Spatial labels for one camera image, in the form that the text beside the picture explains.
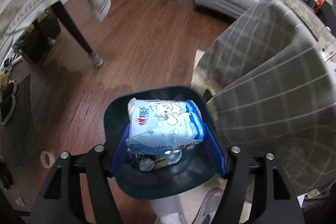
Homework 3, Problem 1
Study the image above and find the dark wooden table leg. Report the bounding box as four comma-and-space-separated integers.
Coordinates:
50, 0, 103, 67

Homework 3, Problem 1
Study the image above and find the black box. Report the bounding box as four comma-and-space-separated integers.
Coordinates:
20, 11, 62, 64

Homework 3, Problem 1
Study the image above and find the pair of grey shoes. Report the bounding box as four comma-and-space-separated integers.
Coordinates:
0, 80, 17, 126

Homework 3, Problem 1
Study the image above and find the shelf with beige lace cloth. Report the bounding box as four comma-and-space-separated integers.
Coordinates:
282, 0, 336, 42

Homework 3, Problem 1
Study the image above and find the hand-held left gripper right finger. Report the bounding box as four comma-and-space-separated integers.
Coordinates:
203, 124, 306, 224

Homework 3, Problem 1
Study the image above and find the beige tape roll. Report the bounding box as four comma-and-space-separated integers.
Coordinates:
40, 151, 55, 169

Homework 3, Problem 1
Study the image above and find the light blue tissue packet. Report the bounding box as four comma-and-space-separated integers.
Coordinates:
125, 98, 205, 155

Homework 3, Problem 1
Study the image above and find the dark teal trash bin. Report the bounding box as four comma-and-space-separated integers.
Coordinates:
104, 85, 218, 199

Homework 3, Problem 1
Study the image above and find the dark floor mat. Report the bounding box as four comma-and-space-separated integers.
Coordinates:
7, 74, 36, 167

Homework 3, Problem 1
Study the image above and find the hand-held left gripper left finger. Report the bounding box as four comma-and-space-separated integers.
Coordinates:
30, 123, 132, 224

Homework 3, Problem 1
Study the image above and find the round table grey checked tablecloth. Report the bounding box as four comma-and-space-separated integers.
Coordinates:
192, 0, 336, 194

